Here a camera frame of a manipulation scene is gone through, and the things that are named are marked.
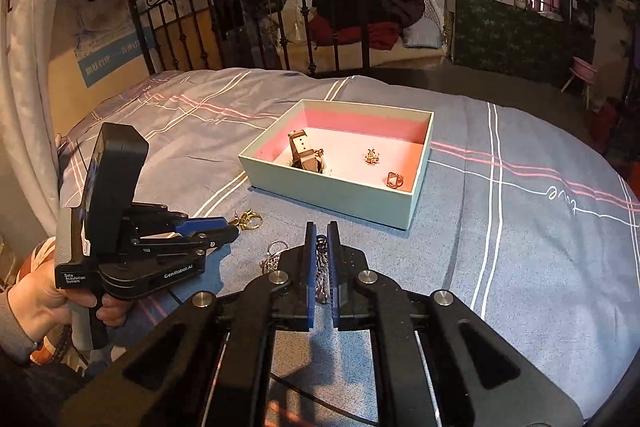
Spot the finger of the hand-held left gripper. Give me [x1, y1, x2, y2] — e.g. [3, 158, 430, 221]
[131, 226, 240, 259]
[131, 203, 228, 239]

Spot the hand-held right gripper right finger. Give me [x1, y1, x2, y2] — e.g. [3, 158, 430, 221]
[327, 221, 584, 427]

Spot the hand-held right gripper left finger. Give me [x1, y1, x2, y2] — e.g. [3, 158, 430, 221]
[60, 222, 318, 427]

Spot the silver chain bracelet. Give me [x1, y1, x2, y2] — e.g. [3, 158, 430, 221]
[317, 234, 334, 306]

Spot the gold earring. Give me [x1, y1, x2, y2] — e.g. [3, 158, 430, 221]
[234, 209, 262, 231]

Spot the pale green jewelry box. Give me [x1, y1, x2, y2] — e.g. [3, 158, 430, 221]
[238, 99, 435, 232]

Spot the person's left forearm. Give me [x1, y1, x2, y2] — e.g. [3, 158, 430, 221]
[0, 291, 40, 367]

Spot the person's left hand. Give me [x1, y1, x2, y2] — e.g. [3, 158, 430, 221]
[7, 256, 131, 350]

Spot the white curtain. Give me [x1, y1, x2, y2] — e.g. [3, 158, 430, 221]
[0, 0, 83, 240]

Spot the blue paper poster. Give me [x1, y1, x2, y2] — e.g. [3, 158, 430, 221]
[74, 23, 157, 88]

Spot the grey striped bed sheet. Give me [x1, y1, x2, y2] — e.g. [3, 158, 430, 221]
[59, 68, 640, 427]

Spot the white daybed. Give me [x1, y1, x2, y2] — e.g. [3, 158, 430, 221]
[279, 0, 449, 71]

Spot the light blue pillow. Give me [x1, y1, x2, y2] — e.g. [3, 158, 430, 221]
[401, 16, 444, 49]

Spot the pile of dark clothes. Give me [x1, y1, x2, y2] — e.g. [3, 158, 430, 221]
[307, 0, 427, 51]

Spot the green patterned cover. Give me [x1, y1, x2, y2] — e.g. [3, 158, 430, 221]
[451, 0, 597, 84]

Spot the pink stool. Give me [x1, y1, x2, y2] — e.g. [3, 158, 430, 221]
[560, 56, 599, 96]

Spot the silver ring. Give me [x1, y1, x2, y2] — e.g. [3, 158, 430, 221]
[259, 240, 287, 273]

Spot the brown strap wristwatch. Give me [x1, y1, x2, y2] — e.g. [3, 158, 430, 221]
[287, 130, 327, 173]

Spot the black iron bed frame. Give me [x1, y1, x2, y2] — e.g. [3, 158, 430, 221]
[128, 0, 372, 76]

